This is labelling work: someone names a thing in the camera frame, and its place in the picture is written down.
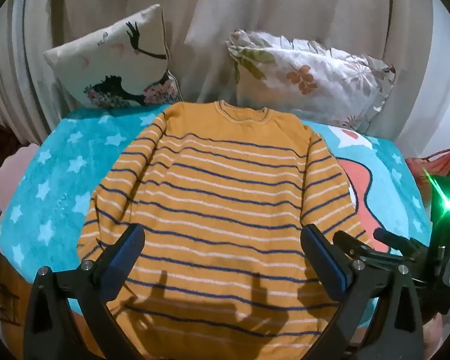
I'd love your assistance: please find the turquoise cartoon star blanket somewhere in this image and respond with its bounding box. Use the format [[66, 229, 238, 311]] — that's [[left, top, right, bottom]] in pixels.
[[0, 105, 434, 331]]

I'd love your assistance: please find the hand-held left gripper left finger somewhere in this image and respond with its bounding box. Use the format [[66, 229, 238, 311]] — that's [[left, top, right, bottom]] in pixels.
[[22, 223, 147, 360]]

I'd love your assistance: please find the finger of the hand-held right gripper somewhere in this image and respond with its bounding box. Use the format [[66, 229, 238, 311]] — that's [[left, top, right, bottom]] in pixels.
[[373, 228, 430, 257], [333, 230, 402, 265]]

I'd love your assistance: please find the white floral leaf pillow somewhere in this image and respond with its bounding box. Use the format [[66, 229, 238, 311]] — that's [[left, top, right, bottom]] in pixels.
[[225, 29, 396, 132]]

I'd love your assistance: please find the pink cloth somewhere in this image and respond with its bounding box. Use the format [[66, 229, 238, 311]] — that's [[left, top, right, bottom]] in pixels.
[[0, 143, 42, 211]]

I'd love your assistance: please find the cream bird print pillow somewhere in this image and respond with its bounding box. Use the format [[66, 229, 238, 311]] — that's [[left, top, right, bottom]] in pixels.
[[43, 4, 182, 110]]

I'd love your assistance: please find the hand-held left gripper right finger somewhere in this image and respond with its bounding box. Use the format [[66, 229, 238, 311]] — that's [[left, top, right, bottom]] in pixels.
[[300, 223, 426, 360]]

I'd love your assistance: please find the beige draped cloth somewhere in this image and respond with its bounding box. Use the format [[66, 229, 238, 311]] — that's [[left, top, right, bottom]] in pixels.
[[22, 0, 436, 147]]

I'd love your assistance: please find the dark red cloth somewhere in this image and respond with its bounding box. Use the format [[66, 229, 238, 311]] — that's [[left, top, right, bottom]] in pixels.
[[0, 123, 21, 166]]

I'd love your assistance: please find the orange striped knit sweater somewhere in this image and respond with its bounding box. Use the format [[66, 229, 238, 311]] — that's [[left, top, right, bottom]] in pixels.
[[77, 100, 372, 360]]

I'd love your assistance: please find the person's right forearm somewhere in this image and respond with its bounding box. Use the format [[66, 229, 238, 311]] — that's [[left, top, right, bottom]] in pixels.
[[422, 313, 449, 360]]

